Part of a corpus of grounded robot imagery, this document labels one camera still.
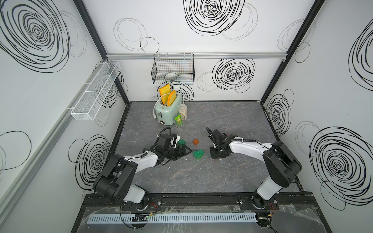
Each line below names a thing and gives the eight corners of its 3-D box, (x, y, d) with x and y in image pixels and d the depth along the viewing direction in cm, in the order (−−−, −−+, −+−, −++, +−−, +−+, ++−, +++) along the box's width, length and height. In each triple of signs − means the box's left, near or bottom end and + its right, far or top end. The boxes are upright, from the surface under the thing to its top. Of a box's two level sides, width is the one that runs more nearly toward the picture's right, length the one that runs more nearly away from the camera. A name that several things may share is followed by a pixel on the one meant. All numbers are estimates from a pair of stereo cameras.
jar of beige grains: (178, 121, 110) (177, 111, 101) (178, 114, 115) (178, 104, 105) (187, 121, 110) (187, 111, 101) (187, 114, 115) (187, 104, 105)
